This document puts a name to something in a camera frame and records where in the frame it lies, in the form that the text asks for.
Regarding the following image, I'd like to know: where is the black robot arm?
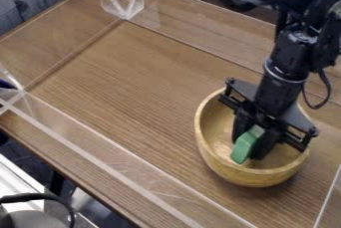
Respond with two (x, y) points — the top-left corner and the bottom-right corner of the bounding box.
(219, 0), (341, 164)

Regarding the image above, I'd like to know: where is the black cable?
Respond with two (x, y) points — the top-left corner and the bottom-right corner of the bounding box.
(0, 192), (78, 228)

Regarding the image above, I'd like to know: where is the brown wooden bowl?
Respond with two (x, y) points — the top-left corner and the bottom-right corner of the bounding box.
(194, 89), (310, 188)

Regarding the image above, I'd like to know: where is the green rectangular block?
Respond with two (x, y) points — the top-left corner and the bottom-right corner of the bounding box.
(230, 124), (265, 164)

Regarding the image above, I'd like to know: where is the clear acrylic front barrier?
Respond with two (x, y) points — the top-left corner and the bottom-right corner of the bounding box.
(0, 69), (258, 228)

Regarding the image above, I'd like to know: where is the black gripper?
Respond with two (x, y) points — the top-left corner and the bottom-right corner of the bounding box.
(219, 33), (318, 159)

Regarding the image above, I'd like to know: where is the clear acrylic corner bracket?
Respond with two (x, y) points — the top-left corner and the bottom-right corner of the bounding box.
(100, 0), (145, 21)

